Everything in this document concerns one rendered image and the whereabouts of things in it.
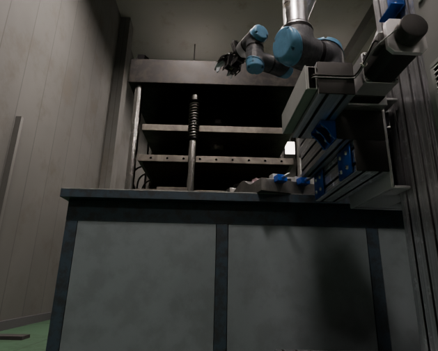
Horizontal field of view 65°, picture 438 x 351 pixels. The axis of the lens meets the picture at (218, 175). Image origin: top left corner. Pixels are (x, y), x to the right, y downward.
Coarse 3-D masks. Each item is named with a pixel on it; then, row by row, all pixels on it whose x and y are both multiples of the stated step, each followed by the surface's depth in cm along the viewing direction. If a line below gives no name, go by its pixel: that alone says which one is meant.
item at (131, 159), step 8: (136, 88) 252; (136, 96) 250; (136, 104) 247; (136, 112) 246; (136, 120) 244; (136, 128) 243; (136, 136) 241; (136, 144) 240; (296, 144) 242; (128, 152) 238; (136, 152) 239; (296, 152) 240; (128, 160) 235; (296, 160) 239; (128, 168) 233; (296, 168) 238; (128, 176) 231; (128, 184) 230
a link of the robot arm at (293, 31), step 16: (288, 0) 121; (304, 0) 121; (288, 16) 119; (304, 16) 119; (288, 32) 113; (304, 32) 114; (288, 48) 113; (304, 48) 113; (320, 48) 116; (288, 64) 117; (304, 64) 117
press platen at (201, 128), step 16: (144, 128) 253; (160, 128) 253; (176, 128) 253; (208, 128) 254; (224, 128) 254; (240, 128) 254; (256, 128) 254; (272, 128) 255; (160, 144) 278; (176, 144) 278; (208, 144) 276; (224, 144) 275; (240, 144) 275; (256, 144) 274; (272, 144) 273
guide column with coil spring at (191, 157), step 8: (192, 96) 253; (192, 112) 249; (192, 120) 247; (192, 128) 245; (192, 144) 241; (192, 152) 240; (192, 160) 238; (192, 168) 236; (192, 176) 235; (192, 184) 233
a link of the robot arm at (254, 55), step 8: (248, 48) 144; (256, 48) 143; (248, 56) 143; (256, 56) 141; (264, 56) 143; (272, 56) 146; (248, 64) 142; (256, 64) 141; (264, 64) 143; (272, 64) 145; (256, 72) 145
